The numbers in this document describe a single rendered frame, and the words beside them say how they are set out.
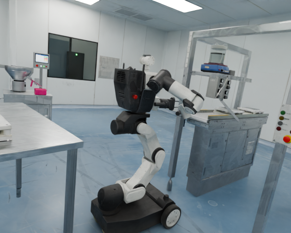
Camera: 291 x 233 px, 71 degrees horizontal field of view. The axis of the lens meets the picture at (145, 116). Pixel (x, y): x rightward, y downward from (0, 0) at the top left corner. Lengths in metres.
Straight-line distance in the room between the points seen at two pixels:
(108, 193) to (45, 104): 2.15
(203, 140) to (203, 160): 0.21
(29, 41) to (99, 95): 2.36
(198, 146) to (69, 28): 5.14
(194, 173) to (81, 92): 4.89
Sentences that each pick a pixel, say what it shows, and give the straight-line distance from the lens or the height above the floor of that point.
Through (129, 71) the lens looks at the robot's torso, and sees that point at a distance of 1.41.
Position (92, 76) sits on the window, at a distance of 6.66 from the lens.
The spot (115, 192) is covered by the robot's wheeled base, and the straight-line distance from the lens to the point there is 1.73.
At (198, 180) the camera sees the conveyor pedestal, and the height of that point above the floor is 0.20.
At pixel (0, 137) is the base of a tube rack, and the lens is 1.12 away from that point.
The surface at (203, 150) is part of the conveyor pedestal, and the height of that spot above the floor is 0.55.
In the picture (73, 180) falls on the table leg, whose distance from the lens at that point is 1.20.
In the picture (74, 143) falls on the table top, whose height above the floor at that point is 0.88.
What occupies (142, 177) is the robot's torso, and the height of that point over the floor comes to 0.40.
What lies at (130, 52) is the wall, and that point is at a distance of 7.23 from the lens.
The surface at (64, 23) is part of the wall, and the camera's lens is 6.48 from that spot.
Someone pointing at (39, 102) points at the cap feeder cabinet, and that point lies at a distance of 3.49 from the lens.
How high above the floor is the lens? 1.26
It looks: 12 degrees down
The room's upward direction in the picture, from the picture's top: 7 degrees clockwise
